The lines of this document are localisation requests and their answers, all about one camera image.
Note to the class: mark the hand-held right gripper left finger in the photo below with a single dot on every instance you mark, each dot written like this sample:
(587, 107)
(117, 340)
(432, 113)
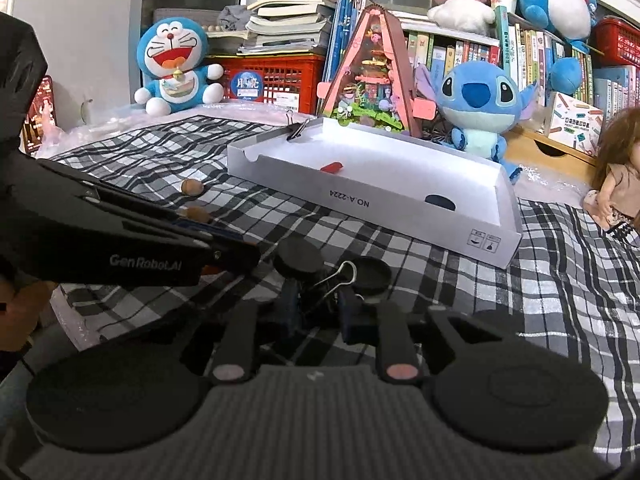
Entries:
(292, 312)

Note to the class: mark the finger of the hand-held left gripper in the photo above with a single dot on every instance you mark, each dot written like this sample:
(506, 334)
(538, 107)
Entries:
(140, 207)
(235, 258)

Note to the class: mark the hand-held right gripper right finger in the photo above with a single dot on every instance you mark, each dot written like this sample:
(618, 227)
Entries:
(356, 317)

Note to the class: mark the black binder clip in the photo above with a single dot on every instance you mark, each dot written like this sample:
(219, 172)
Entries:
(296, 130)
(327, 296)

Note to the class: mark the white cardboard box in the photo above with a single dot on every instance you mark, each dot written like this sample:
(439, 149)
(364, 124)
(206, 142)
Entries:
(380, 160)

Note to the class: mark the person's left hand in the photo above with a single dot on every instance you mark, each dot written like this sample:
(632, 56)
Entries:
(22, 312)

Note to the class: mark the red decorated picture box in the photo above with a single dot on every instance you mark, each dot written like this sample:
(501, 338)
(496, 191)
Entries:
(41, 115)

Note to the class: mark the small red peg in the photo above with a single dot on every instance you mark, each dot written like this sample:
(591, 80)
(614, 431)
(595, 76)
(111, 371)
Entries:
(332, 167)

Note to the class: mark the dark blue round disc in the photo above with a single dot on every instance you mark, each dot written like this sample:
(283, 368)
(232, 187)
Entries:
(440, 202)

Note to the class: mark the blue robot cat plush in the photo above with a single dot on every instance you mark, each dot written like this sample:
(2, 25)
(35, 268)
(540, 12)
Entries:
(175, 67)

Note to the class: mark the red plastic crate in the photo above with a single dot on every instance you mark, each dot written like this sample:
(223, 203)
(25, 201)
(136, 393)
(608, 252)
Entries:
(290, 77)

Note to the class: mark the black white plaid cloth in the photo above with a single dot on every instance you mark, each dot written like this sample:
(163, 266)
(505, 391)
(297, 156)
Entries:
(550, 285)

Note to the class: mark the grey folded cloth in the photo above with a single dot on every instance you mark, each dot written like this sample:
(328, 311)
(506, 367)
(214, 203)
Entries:
(232, 17)

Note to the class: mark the pink triangular miniature house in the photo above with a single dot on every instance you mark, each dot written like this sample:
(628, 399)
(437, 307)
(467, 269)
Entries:
(375, 75)

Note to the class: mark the stack of lying books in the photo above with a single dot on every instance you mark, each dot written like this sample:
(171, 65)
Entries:
(287, 22)

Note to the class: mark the thin blue upright books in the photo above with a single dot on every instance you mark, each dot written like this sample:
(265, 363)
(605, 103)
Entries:
(342, 45)

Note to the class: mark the blue alien plush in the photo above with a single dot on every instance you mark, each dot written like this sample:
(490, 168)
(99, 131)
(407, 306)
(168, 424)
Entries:
(475, 105)

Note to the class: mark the wooden drawer box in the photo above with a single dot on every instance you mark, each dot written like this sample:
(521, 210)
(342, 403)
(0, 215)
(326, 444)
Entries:
(545, 157)

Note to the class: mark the row of small upright books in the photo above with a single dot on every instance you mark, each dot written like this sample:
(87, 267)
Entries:
(450, 57)

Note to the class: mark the white label printer box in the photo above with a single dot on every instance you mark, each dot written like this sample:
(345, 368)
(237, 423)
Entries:
(572, 125)

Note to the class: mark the brown haired doll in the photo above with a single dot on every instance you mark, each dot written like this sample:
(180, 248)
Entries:
(622, 170)

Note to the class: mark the row of tall upright books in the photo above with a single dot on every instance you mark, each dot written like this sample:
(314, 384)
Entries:
(530, 60)

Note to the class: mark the row of pale blue books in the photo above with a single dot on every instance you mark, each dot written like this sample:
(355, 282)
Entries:
(617, 92)

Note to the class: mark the blue penguin plush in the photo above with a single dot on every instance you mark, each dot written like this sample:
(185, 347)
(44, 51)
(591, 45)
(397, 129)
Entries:
(555, 2)

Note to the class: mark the red plastic basket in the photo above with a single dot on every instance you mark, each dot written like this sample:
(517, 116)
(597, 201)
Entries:
(617, 42)

